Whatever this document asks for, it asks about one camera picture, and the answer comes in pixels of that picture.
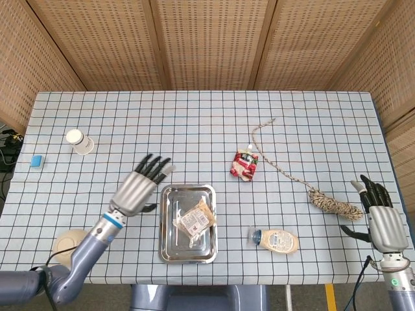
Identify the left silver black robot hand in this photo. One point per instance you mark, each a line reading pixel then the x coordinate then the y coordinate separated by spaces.
pixel 137 191

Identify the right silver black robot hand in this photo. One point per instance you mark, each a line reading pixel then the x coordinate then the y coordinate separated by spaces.
pixel 384 223

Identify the sandwich cake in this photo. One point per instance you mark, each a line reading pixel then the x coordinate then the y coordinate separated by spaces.
pixel 194 222

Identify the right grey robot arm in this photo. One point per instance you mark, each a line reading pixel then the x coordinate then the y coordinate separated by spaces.
pixel 398 282

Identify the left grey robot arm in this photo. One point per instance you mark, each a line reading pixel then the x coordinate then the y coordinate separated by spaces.
pixel 65 262

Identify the stainless steel rectangular tray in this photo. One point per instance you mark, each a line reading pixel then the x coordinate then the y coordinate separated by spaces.
pixel 172 236

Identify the white paper cup blue stripe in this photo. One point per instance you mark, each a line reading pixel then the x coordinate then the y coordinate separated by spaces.
pixel 81 142

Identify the beige round bowl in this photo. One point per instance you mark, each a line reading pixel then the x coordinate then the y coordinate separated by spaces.
pixel 65 244

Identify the blue checked tablecloth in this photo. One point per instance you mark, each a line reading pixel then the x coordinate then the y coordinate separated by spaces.
pixel 207 129

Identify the small blue sponge block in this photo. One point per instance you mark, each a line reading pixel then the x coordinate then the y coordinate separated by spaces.
pixel 36 161

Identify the mayonnaise squeeze bottle blue cap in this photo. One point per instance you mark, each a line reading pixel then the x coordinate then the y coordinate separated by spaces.
pixel 279 240

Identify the red strawberry drink pouch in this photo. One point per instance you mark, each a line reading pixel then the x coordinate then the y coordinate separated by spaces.
pixel 244 165

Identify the grey robot torso base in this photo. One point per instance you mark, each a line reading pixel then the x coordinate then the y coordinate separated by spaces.
pixel 197 298

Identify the woven bamboo folding screen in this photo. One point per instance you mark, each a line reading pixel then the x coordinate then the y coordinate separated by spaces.
pixel 207 42

